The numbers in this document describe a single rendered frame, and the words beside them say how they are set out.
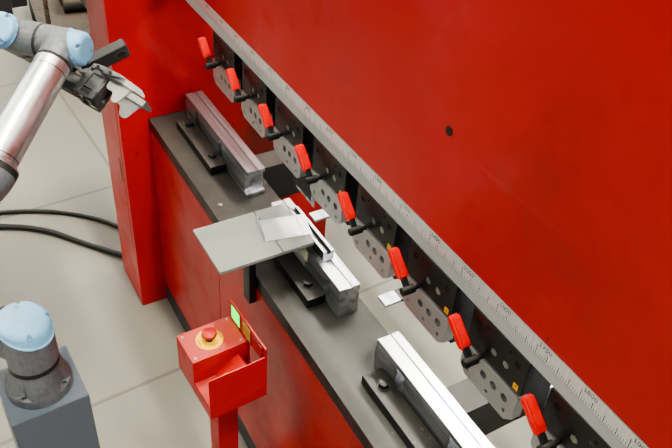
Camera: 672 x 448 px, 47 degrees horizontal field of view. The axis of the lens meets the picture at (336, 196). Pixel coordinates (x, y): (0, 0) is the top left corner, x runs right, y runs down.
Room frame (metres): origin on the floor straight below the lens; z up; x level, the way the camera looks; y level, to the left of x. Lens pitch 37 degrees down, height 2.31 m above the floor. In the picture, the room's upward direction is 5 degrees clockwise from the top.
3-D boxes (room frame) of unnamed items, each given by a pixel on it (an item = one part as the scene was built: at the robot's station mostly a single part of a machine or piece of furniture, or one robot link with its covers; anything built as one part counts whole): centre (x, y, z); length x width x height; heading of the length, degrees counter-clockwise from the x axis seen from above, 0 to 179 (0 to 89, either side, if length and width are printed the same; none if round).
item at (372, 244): (1.27, -0.12, 1.26); 0.15 x 0.09 x 0.17; 33
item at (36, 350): (1.16, 0.68, 0.94); 0.13 x 0.12 x 0.14; 78
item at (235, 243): (1.51, 0.21, 1.00); 0.26 x 0.18 x 0.01; 123
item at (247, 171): (2.05, 0.38, 0.92); 0.50 x 0.06 x 0.10; 33
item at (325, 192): (1.44, -0.01, 1.26); 0.15 x 0.09 x 0.17; 33
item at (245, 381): (1.30, 0.26, 0.75); 0.20 x 0.16 x 0.18; 35
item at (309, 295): (1.52, 0.11, 0.89); 0.30 x 0.05 x 0.03; 33
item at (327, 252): (1.55, 0.06, 0.99); 0.20 x 0.03 x 0.03; 33
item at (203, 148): (2.06, 0.45, 0.89); 0.30 x 0.05 x 0.03; 33
